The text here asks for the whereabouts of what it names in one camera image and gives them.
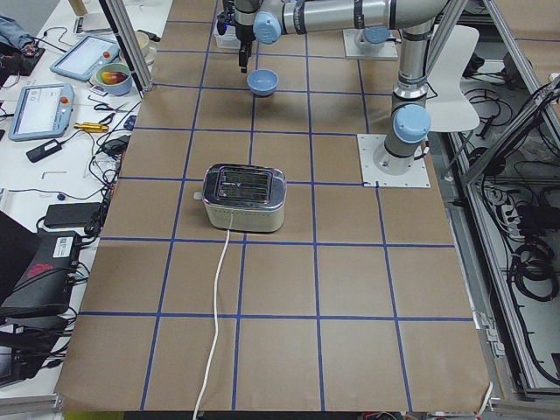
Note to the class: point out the black gripper toaster side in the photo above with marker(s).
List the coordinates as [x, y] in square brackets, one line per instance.
[244, 31]

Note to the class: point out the robot arm by green bowl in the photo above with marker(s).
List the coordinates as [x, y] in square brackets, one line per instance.
[372, 35]

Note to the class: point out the robot arm by toaster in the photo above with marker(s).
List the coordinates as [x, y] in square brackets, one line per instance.
[267, 21]

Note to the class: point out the beige bowl with lemon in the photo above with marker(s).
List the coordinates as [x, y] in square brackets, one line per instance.
[147, 47]

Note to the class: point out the blue bowl with fruit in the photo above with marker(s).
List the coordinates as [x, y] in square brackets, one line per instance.
[115, 78]

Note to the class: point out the clear plastic container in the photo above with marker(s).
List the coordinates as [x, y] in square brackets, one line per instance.
[228, 39]

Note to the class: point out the cream toaster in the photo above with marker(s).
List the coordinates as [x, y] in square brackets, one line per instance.
[242, 197]

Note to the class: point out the black scissors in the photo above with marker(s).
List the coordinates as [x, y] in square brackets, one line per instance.
[112, 111]

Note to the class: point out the blue teach pendant far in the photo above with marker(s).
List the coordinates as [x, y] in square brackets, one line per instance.
[81, 60]

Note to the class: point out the blue teach pendant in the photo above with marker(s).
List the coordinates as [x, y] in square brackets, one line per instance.
[42, 111]
[81, 60]

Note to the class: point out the orange screwdriver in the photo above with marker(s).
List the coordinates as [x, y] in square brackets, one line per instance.
[91, 127]

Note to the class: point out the white chair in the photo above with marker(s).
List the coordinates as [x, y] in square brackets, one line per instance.
[450, 111]

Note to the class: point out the blue teach pendant near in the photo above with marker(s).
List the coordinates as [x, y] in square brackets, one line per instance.
[42, 111]

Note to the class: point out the black power adapter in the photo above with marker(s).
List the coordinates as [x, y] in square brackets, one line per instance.
[44, 150]

